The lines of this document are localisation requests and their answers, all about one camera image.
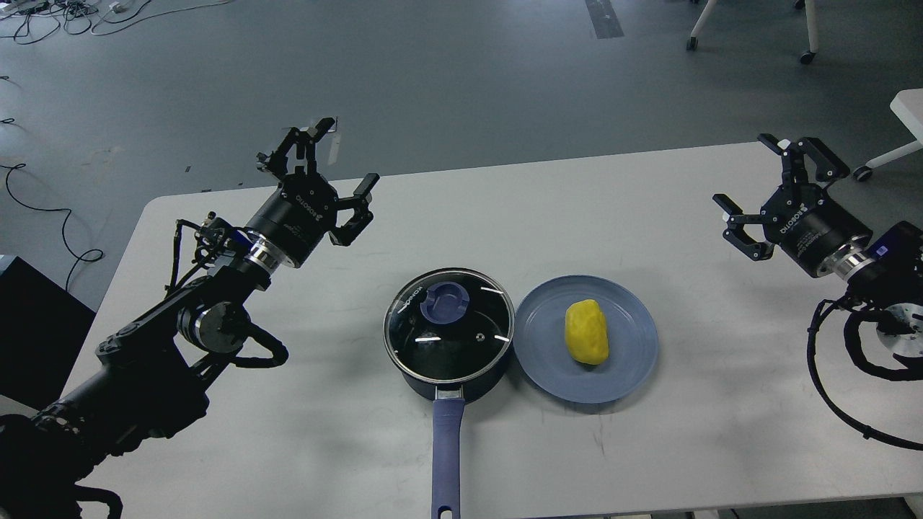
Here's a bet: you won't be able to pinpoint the yellow potato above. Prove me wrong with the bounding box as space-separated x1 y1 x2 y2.
565 298 609 365

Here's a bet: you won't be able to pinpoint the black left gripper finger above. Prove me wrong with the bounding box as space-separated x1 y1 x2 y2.
329 173 380 247
257 117 337 181

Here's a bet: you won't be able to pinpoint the black box at left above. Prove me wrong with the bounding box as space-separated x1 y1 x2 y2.
1 255 96 409

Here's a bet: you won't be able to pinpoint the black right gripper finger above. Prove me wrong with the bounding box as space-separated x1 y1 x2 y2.
712 193 774 262
758 133 851 190

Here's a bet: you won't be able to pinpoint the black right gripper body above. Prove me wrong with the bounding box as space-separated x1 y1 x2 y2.
761 184 873 278

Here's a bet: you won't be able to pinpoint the white table with caster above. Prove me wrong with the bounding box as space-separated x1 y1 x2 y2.
852 89 923 182

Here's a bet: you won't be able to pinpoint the tangled cables on floor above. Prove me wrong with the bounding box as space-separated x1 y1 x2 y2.
0 0 231 45

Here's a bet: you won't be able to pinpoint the dark blue saucepan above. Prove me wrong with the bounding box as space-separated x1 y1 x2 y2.
383 268 515 518

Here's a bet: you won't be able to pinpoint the blue plate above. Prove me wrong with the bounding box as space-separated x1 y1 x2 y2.
512 275 659 405

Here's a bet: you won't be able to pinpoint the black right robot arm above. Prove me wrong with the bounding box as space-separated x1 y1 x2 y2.
713 133 921 451

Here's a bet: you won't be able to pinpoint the black floor cable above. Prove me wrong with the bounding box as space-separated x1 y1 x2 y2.
0 163 105 292

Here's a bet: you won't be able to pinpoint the glass lid with blue knob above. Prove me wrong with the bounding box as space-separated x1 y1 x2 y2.
383 268 515 385

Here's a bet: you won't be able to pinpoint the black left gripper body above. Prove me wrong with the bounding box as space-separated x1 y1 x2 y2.
245 173 337 268

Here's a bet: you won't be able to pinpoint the white chair legs with casters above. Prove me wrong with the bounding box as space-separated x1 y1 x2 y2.
685 0 820 66

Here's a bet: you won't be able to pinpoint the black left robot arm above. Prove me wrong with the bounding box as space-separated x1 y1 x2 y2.
1 116 379 518

